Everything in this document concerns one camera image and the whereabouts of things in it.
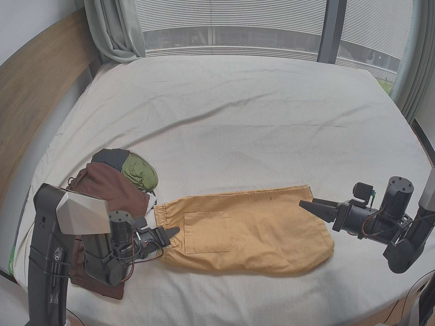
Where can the white printed garment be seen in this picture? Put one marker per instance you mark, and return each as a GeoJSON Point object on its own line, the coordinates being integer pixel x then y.
{"type": "Point", "coordinates": [152, 204]}

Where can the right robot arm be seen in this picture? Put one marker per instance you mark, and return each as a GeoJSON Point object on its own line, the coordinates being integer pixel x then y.
{"type": "Point", "coordinates": [397, 195]}

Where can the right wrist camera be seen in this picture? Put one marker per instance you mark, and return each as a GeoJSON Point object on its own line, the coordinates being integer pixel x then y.
{"type": "Point", "coordinates": [363, 191]}

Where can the grey-green curtain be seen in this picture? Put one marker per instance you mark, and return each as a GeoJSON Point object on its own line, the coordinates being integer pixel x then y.
{"type": "Point", "coordinates": [112, 22]}
{"type": "Point", "coordinates": [418, 63]}

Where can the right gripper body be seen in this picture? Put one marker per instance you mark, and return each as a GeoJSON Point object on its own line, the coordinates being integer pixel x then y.
{"type": "Point", "coordinates": [356, 219]}

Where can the dark grey garment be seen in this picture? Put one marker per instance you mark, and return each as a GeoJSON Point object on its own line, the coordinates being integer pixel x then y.
{"type": "Point", "coordinates": [108, 158]}

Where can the bed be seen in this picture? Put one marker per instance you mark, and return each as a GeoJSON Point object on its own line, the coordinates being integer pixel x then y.
{"type": "Point", "coordinates": [238, 114]}

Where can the green garment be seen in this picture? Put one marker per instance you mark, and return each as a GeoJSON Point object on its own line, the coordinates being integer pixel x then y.
{"type": "Point", "coordinates": [139, 171]}

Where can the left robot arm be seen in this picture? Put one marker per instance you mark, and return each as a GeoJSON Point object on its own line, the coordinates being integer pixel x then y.
{"type": "Point", "coordinates": [81, 212]}

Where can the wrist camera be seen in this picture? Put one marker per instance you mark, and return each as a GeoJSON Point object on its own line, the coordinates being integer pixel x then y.
{"type": "Point", "coordinates": [363, 191]}
{"type": "Point", "coordinates": [140, 222]}

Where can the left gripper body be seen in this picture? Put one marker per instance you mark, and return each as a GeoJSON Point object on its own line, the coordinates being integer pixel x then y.
{"type": "Point", "coordinates": [156, 239]}

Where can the window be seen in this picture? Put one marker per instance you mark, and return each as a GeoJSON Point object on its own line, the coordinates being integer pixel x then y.
{"type": "Point", "coordinates": [333, 19]}

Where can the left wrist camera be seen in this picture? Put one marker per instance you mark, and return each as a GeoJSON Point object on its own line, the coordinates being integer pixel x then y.
{"type": "Point", "coordinates": [140, 222]}

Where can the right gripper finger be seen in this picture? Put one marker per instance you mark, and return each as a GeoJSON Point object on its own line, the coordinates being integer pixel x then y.
{"type": "Point", "coordinates": [329, 203]}
{"type": "Point", "coordinates": [323, 213]}

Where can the brown shorts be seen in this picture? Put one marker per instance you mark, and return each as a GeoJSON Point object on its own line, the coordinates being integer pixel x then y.
{"type": "Point", "coordinates": [119, 195]}

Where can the tan shorts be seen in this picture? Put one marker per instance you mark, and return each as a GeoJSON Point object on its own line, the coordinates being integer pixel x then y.
{"type": "Point", "coordinates": [255, 236]}

